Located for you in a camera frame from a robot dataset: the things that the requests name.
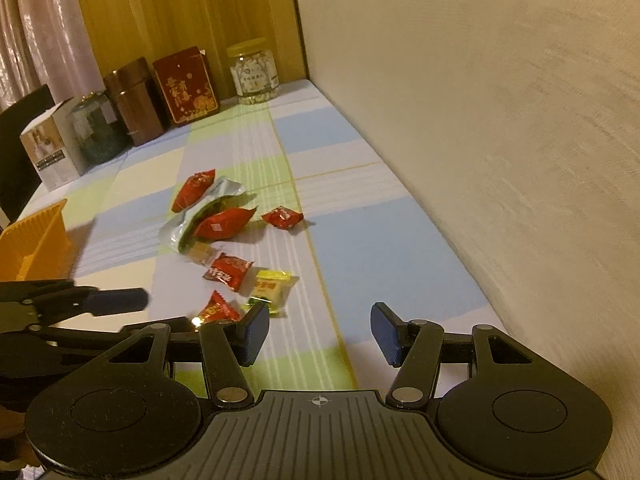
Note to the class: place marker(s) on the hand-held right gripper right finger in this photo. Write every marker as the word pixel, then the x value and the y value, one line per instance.
pixel 385 332

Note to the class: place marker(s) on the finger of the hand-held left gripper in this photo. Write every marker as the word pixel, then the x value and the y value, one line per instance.
pixel 60 336
pixel 120 301

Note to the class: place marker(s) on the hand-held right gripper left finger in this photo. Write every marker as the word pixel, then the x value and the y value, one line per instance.
pixel 255 332

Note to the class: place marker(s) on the yellow snack packet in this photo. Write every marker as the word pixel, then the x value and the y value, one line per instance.
pixel 270 290

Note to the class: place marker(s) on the small brown candy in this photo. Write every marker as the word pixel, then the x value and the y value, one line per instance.
pixel 201 253

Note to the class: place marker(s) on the silver green snack bag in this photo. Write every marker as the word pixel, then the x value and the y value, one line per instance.
pixel 182 230

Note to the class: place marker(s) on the orange ribbed plastic basket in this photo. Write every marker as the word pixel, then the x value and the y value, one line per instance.
pixel 35 242

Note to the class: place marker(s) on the red snack packet white label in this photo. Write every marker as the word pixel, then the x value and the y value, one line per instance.
pixel 225 222

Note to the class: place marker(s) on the small red candy packet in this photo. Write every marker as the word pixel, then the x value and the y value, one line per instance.
pixel 282 217

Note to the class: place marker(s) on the red snack packet gold pattern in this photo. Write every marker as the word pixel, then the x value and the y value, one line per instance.
pixel 192 190

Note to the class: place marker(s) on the plaid tablecloth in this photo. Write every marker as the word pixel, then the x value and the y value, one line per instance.
pixel 380 240

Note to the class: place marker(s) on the white cardboard box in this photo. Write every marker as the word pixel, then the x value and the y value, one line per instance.
pixel 52 145

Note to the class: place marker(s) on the dark glass jar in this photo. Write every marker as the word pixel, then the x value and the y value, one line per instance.
pixel 97 130

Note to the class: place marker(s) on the dark chair back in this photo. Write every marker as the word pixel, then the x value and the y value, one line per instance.
pixel 17 160

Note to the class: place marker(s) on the brown cylindrical canister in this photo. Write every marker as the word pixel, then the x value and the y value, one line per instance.
pixel 135 102

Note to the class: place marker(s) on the red gift box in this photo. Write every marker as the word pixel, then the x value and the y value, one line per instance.
pixel 185 85

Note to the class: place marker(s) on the clear plastic jar yellow lid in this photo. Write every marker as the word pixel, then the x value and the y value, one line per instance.
pixel 252 75

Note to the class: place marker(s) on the pink curtain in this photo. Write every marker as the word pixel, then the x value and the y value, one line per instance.
pixel 40 35

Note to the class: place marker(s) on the wooden wall panel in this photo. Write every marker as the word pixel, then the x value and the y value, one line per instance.
pixel 190 5

